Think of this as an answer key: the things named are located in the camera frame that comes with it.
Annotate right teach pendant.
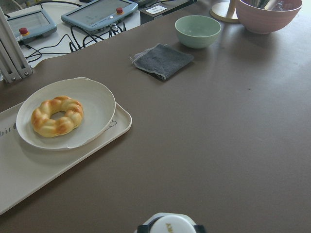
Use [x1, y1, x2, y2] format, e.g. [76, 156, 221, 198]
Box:
[61, 0, 138, 33]

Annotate white aluminium frame post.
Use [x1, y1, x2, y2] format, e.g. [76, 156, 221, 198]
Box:
[0, 9, 33, 83]

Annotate white round plate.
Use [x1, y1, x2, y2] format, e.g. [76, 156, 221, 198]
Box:
[16, 78, 116, 150]

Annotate black box with label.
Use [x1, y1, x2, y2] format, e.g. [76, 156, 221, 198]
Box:
[140, 0, 197, 24]

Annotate green ceramic bowl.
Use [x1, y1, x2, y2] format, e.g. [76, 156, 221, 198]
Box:
[175, 15, 222, 49]

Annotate pink large bowl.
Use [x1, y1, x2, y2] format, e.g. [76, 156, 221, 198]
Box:
[236, 0, 302, 34]

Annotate folded grey cloth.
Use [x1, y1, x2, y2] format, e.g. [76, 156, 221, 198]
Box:
[132, 43, 194, 81]

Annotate braided ring bread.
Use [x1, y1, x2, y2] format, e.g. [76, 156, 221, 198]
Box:
[31, 96, 84, 138]

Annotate left teach pendant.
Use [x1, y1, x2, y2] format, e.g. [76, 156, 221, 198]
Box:
[7, 9, 57, 44]

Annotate wooden stand base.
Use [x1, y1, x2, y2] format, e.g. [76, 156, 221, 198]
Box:
[210, 0, 239, 23]

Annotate white serving tray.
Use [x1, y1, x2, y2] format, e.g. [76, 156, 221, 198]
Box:
[0, 102, 132, 213]

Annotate teach pendant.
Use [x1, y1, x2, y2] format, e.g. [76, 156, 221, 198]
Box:
[7, 9, 57, 44]
[61, 0, 138, 33]

